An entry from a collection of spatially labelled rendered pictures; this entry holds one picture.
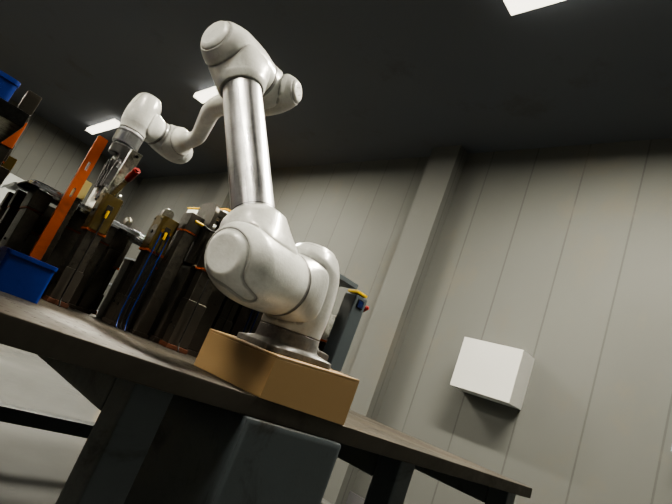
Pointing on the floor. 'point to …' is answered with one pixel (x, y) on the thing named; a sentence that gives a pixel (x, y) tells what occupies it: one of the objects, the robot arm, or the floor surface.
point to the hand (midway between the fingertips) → (95, 198)
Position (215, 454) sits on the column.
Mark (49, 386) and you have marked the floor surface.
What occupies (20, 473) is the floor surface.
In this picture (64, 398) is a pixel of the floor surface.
